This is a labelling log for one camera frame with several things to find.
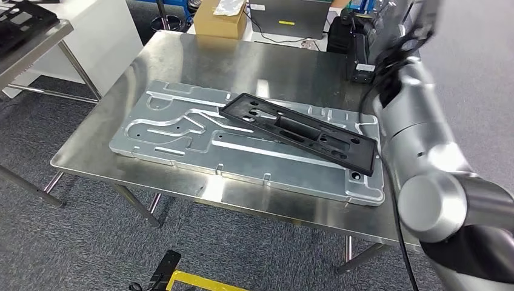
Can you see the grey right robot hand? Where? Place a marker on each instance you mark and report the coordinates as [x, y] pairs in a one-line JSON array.
[[425, 16]]

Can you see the black plastic mounting panel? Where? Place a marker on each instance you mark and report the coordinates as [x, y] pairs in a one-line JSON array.
[[20, 20], [357, 158]]

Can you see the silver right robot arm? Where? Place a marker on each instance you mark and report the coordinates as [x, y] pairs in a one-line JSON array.
[[425, 136]]

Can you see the stainless steel workbench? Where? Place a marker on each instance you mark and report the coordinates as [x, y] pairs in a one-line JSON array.
[[241, 64]]

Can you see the teal box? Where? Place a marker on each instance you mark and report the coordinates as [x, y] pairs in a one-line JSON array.
[[361, 5]]

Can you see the black bag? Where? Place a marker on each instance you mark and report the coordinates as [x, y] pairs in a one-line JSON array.
[[339, 36]]

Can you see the white desk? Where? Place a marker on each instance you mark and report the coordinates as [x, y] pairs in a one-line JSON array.
[[297, 45]]

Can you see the brown cardboard box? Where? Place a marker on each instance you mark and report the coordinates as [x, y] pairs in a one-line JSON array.
[[217, 26]]

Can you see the grey metal jig plate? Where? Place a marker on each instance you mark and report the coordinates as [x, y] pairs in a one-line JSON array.
[[261, 164]]

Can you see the black pole with round base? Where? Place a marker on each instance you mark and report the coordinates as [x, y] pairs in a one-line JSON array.
[[166, 23]]

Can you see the yellow floor tape square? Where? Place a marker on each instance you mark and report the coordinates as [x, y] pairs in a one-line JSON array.
[[200, 281]]

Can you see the stainless steel side table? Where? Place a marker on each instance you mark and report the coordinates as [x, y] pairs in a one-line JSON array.
[[24, 50]]

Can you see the blue metal post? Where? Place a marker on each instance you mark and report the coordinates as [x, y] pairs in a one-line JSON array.
[[188, 10]]

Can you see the black flat bracket piece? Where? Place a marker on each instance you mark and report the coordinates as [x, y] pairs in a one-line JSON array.
[[164, 269]]

